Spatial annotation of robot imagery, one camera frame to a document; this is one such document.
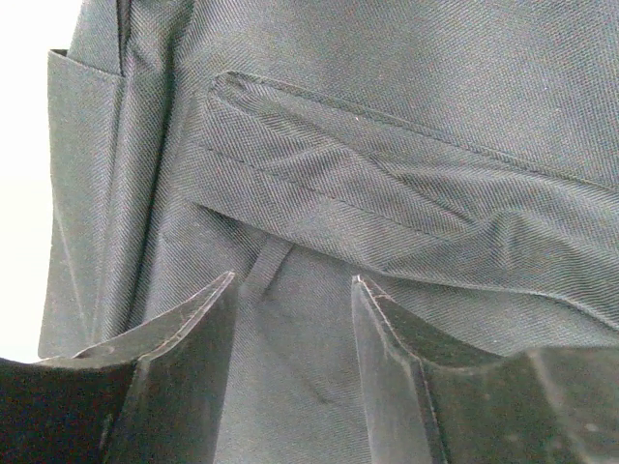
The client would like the black student backpack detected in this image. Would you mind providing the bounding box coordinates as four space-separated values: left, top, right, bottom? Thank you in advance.
39 1 618 463

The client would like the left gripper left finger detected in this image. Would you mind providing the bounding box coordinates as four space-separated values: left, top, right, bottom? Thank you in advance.
1 273 237 463

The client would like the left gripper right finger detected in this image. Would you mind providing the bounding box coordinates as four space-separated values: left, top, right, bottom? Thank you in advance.
351 276 618 463

